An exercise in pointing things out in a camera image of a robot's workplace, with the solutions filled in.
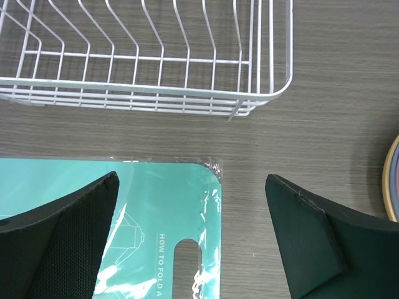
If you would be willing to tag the blue plate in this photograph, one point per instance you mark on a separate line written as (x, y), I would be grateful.
(394, 182)

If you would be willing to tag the orange plate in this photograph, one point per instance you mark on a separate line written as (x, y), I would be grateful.
(386, 182)

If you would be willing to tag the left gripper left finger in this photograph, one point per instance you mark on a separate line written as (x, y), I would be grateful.
(55, 250)

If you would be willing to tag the white wire dish rack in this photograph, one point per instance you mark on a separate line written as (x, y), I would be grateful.
(223, 58)

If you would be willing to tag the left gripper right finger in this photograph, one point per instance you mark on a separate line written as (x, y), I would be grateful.
(329, 250)

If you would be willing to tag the teal folding board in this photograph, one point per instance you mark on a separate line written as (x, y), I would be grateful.
(158, 206)

